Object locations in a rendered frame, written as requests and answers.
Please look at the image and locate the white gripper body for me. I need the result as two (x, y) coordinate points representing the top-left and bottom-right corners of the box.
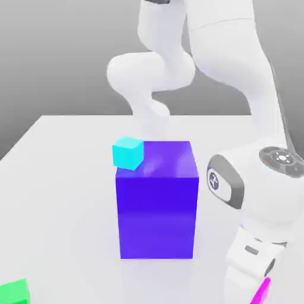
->
(223, 264), (266, 304)

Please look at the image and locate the small magenta cube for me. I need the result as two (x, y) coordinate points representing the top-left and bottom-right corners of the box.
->
(249, 276), (272, 304)

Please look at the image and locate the small cyan cube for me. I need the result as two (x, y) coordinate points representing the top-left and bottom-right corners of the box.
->
(112, 136), (145, 172)

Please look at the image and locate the small green cube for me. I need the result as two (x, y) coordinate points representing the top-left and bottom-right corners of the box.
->
(0, 278), (31, 304)

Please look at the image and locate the large blue box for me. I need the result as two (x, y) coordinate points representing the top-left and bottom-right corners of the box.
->
(115, 140), (200, 260)

